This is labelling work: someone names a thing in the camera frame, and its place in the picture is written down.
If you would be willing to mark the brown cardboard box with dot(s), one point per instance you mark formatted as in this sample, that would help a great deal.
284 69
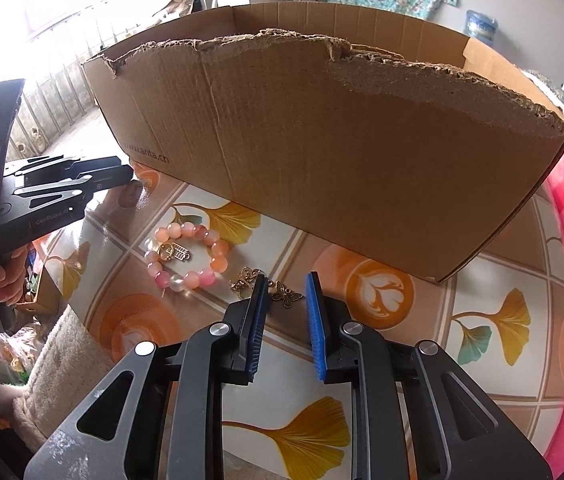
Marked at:
337 160

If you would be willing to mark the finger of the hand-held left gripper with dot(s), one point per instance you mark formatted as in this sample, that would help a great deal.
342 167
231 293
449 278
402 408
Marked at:
91 164
116 176

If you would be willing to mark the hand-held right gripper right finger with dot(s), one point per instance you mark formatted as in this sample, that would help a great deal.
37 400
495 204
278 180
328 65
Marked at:
316 330

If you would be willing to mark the metal window railing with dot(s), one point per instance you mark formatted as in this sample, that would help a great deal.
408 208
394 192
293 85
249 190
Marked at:
61 85

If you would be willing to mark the gold butterfly charm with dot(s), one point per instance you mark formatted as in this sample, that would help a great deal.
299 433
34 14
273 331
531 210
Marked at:
286 294

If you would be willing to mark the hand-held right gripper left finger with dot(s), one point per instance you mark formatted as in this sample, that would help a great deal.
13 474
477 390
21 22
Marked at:
261 310

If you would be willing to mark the leaf patterned tablecloth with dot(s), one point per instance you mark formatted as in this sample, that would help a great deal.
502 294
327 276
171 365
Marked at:
512 400

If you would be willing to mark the grey lace-edged pillow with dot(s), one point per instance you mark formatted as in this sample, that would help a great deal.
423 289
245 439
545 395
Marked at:
547 87

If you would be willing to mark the blue water jug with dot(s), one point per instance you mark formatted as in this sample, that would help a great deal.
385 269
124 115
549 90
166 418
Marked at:
481 25

